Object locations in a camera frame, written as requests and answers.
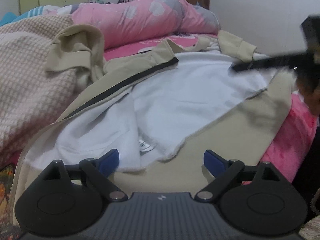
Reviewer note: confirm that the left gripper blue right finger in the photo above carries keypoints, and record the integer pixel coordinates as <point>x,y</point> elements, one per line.
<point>225,172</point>

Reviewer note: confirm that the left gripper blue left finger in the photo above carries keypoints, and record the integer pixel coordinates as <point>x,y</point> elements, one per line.
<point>96,173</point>

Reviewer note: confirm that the beige zip jacket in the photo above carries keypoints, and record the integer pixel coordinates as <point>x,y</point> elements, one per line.
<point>161,110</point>

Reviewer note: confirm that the person right hand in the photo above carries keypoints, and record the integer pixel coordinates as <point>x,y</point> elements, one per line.
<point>310,96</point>

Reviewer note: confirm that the hot pink floral bedsheet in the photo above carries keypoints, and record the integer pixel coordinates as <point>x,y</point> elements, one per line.
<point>293,140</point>

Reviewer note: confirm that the beige white houndstooth blanket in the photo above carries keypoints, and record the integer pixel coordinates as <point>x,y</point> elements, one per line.
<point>31,97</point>

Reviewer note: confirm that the pink floral rolled duvet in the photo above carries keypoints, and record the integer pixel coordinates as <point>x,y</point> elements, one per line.
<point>138,20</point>

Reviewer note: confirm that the clutter on side table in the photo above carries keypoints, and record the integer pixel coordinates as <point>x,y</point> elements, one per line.
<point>109,1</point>

